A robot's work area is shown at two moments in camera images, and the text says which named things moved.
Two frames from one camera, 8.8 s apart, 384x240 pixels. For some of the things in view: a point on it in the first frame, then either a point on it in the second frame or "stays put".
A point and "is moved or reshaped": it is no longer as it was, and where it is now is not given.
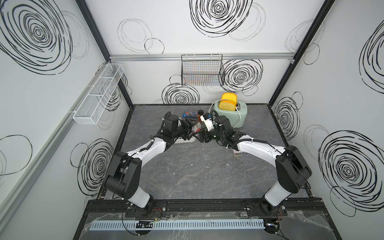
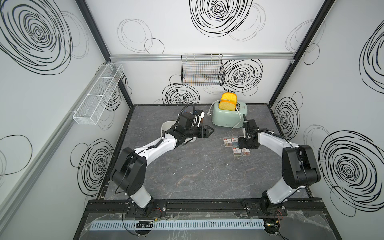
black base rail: x=209 y=207 stays put
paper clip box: x=196 y=127 is moved or reshaped
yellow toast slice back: x=229 y=96 stays put
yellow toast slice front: x=227 y=105 stays put
